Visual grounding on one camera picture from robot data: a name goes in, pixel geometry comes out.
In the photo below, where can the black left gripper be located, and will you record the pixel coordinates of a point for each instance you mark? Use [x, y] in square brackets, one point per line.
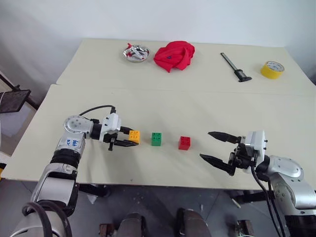
[111, 138]

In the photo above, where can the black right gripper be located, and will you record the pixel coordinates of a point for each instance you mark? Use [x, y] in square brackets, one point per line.
[243, 156]

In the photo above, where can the yellow studded cube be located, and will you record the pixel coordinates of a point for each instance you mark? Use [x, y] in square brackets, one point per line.
[134, 136]

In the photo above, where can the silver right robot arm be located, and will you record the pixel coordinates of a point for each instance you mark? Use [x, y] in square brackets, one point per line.
[288, 180]

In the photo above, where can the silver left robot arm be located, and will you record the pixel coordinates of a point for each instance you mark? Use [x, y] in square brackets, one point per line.
[56, 187]

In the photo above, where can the green studded cube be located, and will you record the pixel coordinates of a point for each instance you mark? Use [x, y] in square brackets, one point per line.
[156, 139]

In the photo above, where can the red studded cube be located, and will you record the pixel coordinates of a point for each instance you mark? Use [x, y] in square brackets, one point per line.
[184, 143]

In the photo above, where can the round metal bowl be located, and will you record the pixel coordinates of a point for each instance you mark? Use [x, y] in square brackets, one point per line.
[128, 57]

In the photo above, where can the black caliper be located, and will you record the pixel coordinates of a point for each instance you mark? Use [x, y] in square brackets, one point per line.
[234, 67]

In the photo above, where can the red and silver clips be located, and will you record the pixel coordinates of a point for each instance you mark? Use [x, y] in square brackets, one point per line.
[135, 51]

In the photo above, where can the crumpled red cloth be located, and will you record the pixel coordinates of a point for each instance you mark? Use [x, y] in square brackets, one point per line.
[174, 55]

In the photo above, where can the yellow tape roll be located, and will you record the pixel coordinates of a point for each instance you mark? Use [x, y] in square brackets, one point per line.
[271, 70]

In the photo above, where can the black perforated panel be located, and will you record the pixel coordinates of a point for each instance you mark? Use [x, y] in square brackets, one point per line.
[13, 100]

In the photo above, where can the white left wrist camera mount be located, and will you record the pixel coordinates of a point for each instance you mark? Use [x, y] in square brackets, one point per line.
[114, 124]

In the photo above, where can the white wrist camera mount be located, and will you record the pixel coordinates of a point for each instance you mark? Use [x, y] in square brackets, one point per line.
[114, 124]
[258, 143]

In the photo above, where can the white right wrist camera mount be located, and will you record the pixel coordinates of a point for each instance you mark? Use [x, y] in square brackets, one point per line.
[258, 143]

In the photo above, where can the black table frame bracket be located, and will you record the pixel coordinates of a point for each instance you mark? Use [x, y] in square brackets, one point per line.
[249, 196]
[95, 190]

